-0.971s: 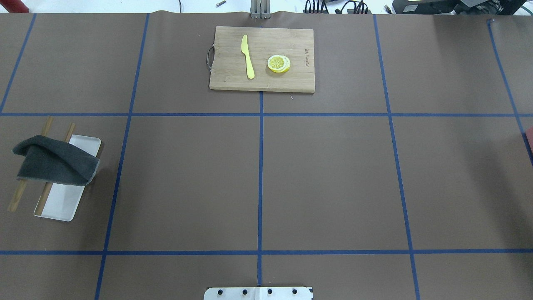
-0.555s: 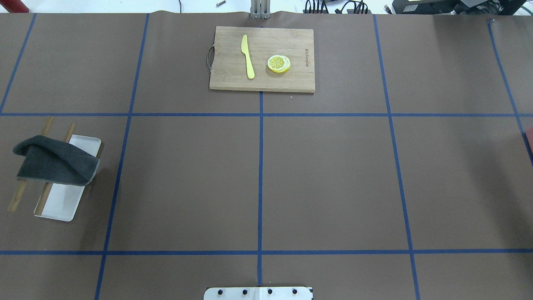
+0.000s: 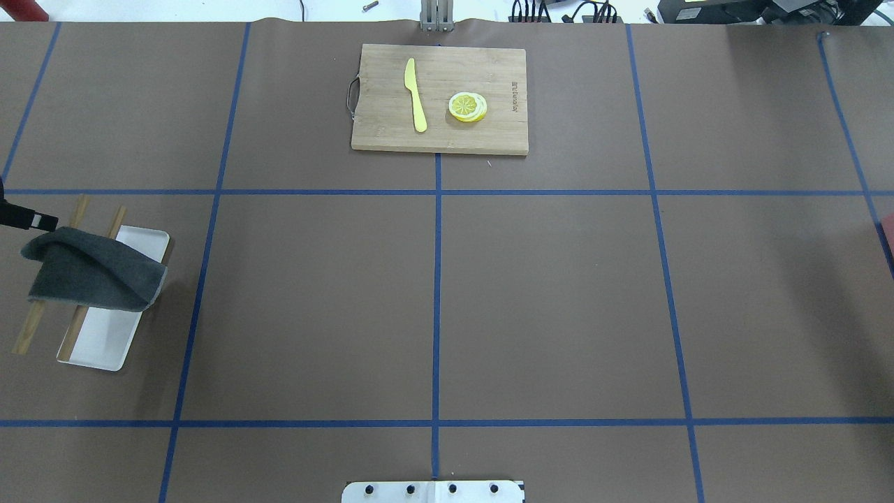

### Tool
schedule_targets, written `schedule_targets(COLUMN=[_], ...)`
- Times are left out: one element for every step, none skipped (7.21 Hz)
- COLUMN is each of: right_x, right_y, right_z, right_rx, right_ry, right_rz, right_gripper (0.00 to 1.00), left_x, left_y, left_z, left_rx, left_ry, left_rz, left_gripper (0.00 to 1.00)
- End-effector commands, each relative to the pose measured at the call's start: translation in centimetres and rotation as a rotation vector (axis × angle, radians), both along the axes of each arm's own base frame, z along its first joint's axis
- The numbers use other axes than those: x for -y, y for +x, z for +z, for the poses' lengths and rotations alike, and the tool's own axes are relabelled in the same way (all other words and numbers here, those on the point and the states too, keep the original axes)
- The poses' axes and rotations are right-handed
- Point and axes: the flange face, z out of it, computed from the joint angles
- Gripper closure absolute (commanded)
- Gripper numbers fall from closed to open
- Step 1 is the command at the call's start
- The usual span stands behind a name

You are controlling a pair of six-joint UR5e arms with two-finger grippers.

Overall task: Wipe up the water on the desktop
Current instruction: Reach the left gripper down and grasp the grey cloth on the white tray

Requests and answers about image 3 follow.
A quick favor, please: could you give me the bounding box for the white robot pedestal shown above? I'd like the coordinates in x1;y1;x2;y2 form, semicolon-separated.
341;480;526;502

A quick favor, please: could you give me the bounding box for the yellow lemon slice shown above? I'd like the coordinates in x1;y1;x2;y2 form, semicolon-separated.
448;92;488;123

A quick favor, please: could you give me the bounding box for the yellow plastic knife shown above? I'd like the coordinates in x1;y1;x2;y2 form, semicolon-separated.
403;57;428;133

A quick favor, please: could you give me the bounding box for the red bottle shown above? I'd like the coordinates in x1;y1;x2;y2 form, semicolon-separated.
0;0;49;22

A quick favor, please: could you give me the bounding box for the black monitor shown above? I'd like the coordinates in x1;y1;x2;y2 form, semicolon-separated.
657;1;884;26

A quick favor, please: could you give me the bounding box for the white rectangular tray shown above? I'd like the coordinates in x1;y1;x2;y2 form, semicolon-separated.
56;225;171;372

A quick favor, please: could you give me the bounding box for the wooden rack stick far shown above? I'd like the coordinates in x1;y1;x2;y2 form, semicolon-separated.
11;194;90;356

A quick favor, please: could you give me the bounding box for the aluminium frame post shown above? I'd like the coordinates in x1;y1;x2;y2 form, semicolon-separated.
419;0;455;32

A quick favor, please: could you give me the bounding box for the bamboo cutting board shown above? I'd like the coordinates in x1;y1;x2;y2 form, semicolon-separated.
351;43;529;156

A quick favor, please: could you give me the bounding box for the dark grey cloth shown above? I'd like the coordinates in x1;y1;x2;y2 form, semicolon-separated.
20;227;168;312

